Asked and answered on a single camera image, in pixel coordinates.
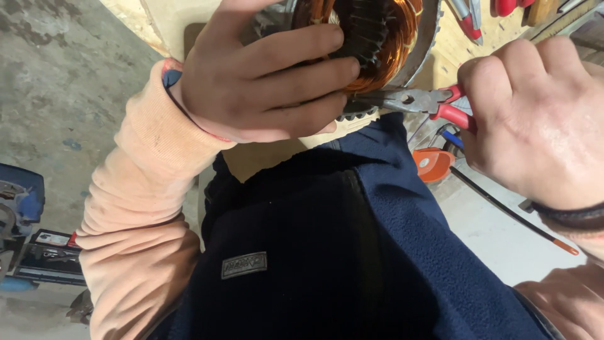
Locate red handled pliers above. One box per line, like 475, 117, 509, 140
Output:
353, 84, 477, 133

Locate person's left hand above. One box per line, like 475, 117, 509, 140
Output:
169, 0, 361, 144

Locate blue handled tool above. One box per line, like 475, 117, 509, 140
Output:
436, 124, 465, 152

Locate red tool handle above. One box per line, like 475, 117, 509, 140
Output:
493, 0, 536, 18

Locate person's right hand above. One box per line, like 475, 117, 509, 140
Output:
457, 37, 604, 211

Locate wooden handled tool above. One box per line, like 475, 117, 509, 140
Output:
525, 0, 562, 27

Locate dark blue fleece vest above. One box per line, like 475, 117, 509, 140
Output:
142, 112, 555, 340

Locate red handled tool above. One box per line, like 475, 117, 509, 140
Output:
448, 0, 484, 46

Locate orange funnel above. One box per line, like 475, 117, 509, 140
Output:
412, 147, 456, 184

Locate black rod with orange tip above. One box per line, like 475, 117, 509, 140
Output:
449, 165, 580, 257

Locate black open tool case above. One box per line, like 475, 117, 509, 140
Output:
13, 229, 88, 287

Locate blue machine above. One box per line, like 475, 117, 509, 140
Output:
0, 163, 46, 279

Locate black wristband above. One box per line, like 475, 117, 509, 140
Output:
531, 201, 604, 232

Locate copper wound motor stator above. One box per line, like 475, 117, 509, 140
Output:
245, 0, 444, 122

